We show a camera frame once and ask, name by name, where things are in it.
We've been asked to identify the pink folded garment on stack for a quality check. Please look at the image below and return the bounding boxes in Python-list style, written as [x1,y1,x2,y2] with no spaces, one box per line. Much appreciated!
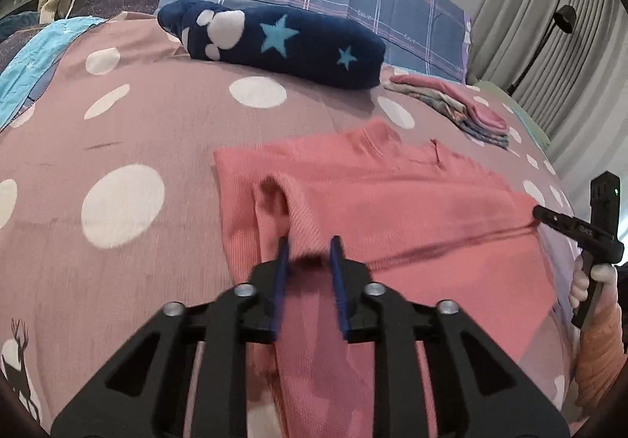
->
[390,73,509,135]

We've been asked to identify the salmon pink knit garment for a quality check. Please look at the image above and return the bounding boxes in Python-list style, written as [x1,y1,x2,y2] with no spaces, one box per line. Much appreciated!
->
[214,119,556,437]

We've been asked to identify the black floor lamp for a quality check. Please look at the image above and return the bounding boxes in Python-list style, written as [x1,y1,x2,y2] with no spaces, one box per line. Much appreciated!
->
[506,4,577,97]

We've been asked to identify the navy star-pattern folded garment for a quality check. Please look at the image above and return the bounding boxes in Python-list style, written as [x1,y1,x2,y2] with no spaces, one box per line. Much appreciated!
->
[157,0,385,90]

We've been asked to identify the light blue blanket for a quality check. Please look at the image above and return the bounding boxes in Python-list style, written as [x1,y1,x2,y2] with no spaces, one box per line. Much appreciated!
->
[1,16,105,130]

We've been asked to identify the right hand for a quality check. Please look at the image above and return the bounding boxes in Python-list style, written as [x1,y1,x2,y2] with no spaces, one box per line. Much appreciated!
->
[568,255,617,316]

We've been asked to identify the right forearm orange sleeve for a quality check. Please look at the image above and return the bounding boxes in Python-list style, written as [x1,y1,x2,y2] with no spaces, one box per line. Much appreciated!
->
[575,291,627,418]

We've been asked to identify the teal patterned folded clothes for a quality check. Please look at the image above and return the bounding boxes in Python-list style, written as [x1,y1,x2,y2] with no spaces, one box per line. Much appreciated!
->
[383,81,509,150]

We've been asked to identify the mauve polka-dot bed sheet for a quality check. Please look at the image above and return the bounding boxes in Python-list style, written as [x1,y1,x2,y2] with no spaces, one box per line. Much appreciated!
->
[1,15,576,437]

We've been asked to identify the grey curtain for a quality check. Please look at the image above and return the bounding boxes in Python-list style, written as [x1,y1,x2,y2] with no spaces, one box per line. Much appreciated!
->
[468,0,627,216]

